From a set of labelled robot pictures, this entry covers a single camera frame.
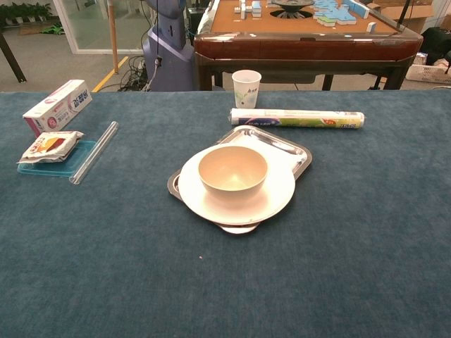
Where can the dark slanted table leg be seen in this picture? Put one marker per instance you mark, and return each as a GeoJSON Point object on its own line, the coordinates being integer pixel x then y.
{"type": "Point", "coordinates": [12, 58]}

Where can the heap of blue mahjong tiles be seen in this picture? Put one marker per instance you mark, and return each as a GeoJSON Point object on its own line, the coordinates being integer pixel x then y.
{"type": "Point", "coordinates": [334, 14]}

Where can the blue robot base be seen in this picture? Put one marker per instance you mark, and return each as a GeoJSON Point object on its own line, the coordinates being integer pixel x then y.
{"type": "Point", "coordinates": [169, 60]}

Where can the pink white toothpaste box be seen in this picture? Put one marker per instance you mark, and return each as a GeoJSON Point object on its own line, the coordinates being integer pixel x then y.
{"type": "Point", "coordinates": [56, 107]}

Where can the potted green plants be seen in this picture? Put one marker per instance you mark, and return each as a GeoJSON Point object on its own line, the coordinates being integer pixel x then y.
{"type": "Point", "coordinates": [24, 12]}

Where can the plastic wrap roll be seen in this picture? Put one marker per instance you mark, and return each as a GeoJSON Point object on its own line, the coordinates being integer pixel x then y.
{"type": "Point", "coordinates": [299, 119]}

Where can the brown mahjong table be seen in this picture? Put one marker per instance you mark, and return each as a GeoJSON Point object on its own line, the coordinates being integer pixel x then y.
{"type": "Point", "coordinates": [299, 47]}

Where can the single blue white mahjong tile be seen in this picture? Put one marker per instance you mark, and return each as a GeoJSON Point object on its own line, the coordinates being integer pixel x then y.
{"type": "Point", "coordinates": [371, 27]}

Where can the blue table cloth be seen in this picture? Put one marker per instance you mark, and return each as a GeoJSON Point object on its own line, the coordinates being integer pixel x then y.
{"type": "Point", "coordinates": [105, 246]}

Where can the square stainless steel tray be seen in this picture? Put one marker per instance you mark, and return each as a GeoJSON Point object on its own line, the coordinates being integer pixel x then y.
{"type": "Point", "coordinates": [282, 146]}

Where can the white plastic basket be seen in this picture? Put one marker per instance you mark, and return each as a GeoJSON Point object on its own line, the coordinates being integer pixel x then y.
{"type": "Point", "coordinates": [428, 73]}

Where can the white paper cup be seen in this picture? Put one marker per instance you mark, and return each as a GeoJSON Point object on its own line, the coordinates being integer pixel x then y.
{"type": "Point", "coordinates": [246, 88]}

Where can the cardboard box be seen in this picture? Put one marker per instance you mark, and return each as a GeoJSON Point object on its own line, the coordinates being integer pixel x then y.
{"type": "Point", "coordinates": [391, 12]}

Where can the beige bowl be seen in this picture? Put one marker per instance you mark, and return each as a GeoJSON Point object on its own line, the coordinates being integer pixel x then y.
{"type": "Point", "coordinates": [232, 170]}

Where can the wooden pole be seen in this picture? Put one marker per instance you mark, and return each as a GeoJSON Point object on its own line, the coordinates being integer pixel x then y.
{"type": "Point", "coordinates": [112, 35]}

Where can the white round plate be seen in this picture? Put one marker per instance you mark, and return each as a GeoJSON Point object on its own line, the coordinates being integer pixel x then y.
{"type": "Point", "coordinates": [276, 197]}

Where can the teal plastic lid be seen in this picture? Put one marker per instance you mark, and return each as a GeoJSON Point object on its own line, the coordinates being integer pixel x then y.
{"type": "Point", "coordinates": [53, 169]}

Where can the white snack packet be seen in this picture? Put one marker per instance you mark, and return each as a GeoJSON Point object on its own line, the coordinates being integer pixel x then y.
{"type": "Point", "coordinates": [49, 146]}

